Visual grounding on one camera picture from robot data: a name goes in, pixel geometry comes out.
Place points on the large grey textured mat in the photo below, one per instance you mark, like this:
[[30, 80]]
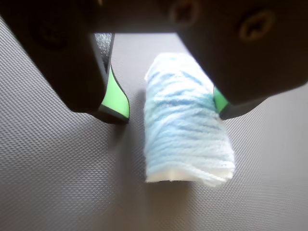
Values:
[[60, 173]]

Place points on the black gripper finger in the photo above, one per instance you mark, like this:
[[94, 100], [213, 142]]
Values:
[[252, 60], [60, 72]]

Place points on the blue yarn block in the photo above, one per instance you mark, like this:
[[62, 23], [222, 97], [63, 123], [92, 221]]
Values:
[[183, 134]]

